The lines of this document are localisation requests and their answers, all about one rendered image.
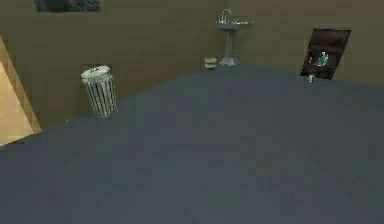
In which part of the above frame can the white ribbed waste bin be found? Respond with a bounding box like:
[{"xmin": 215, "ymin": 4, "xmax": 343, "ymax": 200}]
[{"xmin": 80, "ymin": 65, "xmax": 119, "ymax": 119}]

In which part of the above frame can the teal bottle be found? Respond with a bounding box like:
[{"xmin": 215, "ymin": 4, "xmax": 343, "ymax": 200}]
[{"xmin": 317, "ymin": 51, "xmax": 329, "ymax": 67}]

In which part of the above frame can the dark brown shelf unit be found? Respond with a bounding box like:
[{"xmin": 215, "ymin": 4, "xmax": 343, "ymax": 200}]
[{"xmin": 300, "ymin": 28, "xmax": 352, "ymax": 81}]

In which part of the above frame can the grey pedestal sink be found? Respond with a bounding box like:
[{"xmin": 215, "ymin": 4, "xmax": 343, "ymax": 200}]
[{"xmin": 215, "ymin": 8, "xmax": 254, "ymax": 67}]

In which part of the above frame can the dark framed wall picture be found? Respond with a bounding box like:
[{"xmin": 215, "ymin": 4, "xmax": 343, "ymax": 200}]
[{"xmin": 34, "ymin": 0, "xmax": 101, "ymax": 13}]

